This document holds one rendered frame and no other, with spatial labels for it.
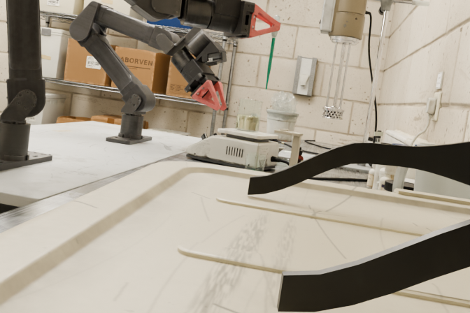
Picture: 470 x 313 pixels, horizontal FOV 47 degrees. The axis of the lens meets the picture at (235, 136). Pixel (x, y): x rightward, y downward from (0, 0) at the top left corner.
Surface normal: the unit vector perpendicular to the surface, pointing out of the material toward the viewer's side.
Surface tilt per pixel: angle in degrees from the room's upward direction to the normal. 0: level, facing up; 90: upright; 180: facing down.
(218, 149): 90
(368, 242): 0
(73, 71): 89
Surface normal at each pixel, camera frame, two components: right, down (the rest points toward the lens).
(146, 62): -0.24, 0.04
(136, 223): 0.15, -0.98
